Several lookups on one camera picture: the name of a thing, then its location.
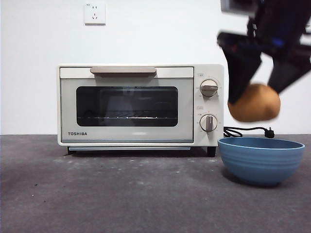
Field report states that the brown potato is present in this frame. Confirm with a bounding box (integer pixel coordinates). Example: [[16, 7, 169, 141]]
[[227, 83, 281, 123]]

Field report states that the white wall socket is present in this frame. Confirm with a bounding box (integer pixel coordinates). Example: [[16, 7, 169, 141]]
[[84, 2, 106, 26]]

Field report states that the oven temperature knob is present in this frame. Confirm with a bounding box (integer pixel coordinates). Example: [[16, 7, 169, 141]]
[[200, 79, 219, 98]]

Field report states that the oven timer knob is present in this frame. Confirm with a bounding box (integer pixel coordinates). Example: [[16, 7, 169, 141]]
[[199, 114, 218, 133]]

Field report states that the cream Toshiba toaster oven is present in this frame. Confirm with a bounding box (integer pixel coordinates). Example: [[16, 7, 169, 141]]
[[57, 63, 225, 157]]

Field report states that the oven crumb tray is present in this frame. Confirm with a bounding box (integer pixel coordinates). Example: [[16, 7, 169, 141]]
[[68, 146, 191, 151]]

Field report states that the black power cord with plug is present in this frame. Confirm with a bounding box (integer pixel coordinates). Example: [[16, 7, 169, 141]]
[[223, 126, 276, 139]]

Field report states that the blue ribbed bowl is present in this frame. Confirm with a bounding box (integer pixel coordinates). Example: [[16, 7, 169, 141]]
[[217, 137, 306, 187]]

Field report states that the glass oven door with handle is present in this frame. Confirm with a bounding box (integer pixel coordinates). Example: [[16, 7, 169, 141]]
[[59, 67, 194, 144]]

